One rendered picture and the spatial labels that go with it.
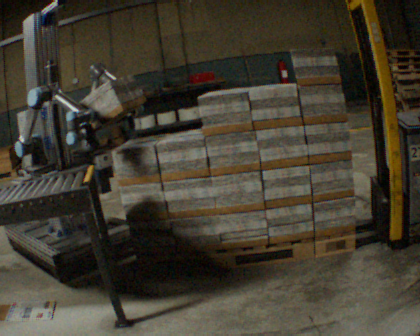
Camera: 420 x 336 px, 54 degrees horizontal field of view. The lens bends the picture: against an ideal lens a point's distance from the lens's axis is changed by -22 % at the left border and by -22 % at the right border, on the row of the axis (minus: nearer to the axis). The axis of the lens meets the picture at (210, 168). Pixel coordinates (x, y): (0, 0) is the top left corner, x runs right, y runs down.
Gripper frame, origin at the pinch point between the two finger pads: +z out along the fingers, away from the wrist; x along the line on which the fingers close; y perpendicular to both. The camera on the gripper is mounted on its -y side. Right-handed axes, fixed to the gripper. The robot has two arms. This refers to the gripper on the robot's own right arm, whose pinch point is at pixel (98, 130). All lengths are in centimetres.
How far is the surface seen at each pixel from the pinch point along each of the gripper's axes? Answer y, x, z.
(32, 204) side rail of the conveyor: -19, 8, -87
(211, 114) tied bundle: -27, -63, 12
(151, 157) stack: -31.7, -20.2, 7.7
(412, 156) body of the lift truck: -104, -167, 9
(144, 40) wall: 177, 177, 619
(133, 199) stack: -48.0, 3.9, 5.5
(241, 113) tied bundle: -35, -78, 14
